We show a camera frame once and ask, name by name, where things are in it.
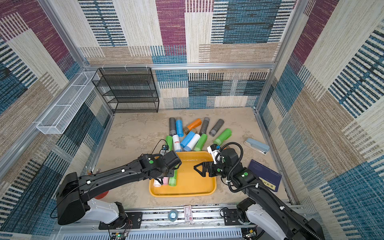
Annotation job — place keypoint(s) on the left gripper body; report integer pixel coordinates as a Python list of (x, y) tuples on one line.
[(168, 174)]

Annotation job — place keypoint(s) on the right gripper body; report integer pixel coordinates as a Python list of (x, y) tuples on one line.
[(208, 169)]

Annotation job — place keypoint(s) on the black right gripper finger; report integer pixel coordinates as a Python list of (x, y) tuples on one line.
[(203, 173), (201, 167)]

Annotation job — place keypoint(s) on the pink trash bag roll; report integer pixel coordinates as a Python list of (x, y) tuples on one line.
[(165, 181)]

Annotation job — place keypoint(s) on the white blue trash bag roll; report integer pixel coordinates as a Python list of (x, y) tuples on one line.
[(157, 184)]

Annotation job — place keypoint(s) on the short green trash bag roll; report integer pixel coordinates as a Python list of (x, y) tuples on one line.
[(169, 141)]

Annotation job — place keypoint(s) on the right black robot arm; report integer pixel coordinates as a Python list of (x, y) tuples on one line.
[(295, 226)]

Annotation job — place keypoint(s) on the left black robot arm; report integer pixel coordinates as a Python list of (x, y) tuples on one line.
[(76, 196)]

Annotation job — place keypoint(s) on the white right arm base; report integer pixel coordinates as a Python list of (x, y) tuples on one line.
[(255, 222)]

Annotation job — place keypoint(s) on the yellow plastic storage tray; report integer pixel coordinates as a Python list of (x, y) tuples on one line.
[(189, 182)]

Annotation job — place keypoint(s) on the green roll beside white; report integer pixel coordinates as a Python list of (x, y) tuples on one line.
[(201, 142)]

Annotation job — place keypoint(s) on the white blue-end trash bag roll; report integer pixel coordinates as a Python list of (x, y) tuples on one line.
[(192, 143)]

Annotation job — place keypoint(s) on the light blue trash bag roll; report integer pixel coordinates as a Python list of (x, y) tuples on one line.
[(188, 138)]

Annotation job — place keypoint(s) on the grey trash bag roll right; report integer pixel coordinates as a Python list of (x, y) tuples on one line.
[(216, 127)]

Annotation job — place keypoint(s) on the orange trash bag roll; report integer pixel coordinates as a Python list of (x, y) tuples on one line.
[(196, 123)]

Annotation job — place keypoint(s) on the dark grey trash bag roll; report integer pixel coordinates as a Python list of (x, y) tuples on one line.
[(172, 127)]

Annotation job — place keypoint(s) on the light blue stapler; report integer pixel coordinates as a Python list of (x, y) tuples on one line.
[(257, 146)]

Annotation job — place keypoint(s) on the white red label card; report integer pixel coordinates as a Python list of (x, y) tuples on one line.
[(188, 213)]

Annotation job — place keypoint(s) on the dark blue notebook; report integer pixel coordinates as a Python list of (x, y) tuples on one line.
[(269, 177)]

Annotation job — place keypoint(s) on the red pen cup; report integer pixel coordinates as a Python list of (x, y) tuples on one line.
[(101, 196)]

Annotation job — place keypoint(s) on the black mesh shelf rack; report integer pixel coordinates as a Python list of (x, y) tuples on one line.
[(127, 90)]

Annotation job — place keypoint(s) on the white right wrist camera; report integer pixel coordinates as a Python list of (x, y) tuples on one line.
[(214, 151)]

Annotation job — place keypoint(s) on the tape roll on rail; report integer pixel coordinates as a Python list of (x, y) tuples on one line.
[(173, 215)]

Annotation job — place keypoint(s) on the white wire mesh basket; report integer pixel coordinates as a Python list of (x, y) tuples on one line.
[(58, 118)]

